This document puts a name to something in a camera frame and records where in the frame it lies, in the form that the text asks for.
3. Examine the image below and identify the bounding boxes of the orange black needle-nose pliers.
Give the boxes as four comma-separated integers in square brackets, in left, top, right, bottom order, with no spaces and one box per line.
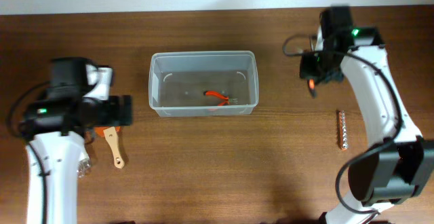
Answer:
[307,79,317,98]

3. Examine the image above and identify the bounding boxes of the orange scraper wooden handle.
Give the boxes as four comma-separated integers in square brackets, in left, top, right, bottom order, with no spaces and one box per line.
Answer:
[94,126,125,169]

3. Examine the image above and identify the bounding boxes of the socket bit rail orange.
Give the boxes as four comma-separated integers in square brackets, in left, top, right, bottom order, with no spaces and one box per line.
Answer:
[337,111,349,151]

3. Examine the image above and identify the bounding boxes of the clear box coloured connectors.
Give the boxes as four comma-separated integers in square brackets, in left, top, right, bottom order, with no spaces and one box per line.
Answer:
[77,152,92,178]

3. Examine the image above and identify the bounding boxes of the clear plastic container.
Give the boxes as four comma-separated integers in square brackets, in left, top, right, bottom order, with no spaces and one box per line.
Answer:
[149,50,259,117]

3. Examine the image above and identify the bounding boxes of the small red cutting pliers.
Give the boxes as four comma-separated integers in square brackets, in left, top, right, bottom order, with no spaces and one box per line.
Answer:
[203,90,238,106]

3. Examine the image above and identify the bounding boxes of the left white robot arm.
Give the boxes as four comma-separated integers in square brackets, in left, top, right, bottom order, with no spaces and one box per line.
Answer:
[18,57,132,223]

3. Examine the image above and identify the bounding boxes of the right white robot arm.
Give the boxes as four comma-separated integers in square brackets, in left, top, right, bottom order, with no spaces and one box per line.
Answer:
[300,6,433,223]

